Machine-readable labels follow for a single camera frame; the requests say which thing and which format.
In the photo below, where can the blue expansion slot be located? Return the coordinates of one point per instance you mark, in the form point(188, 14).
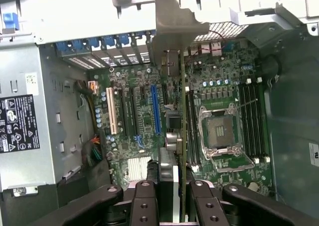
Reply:
point(155, 110)

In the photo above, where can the silver chipset heatsink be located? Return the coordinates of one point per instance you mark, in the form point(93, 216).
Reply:
point(138, 170)

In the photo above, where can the CPU socket locking lever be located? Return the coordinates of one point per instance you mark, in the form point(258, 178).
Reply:
point(248, 104)

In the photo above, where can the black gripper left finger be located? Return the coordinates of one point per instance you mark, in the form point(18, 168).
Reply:
point(144, 206)

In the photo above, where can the blue case latch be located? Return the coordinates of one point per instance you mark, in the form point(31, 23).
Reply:
point(10, 22)

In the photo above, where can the green motherboard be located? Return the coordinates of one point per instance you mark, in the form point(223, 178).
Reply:
point(142, 76)

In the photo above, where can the grey power supply unit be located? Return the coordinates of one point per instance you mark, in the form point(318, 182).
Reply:
point(22, 86)

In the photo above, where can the CPU socket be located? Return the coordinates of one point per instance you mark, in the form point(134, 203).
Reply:
point(220, 134)

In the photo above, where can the open grey PC case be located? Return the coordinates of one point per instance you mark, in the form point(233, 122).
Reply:
point(74, 17)

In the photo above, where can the white expansion slot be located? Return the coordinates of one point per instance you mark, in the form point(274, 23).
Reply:
point(112, 111)

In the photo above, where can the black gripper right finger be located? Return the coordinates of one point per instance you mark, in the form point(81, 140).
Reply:
point(204, 206)

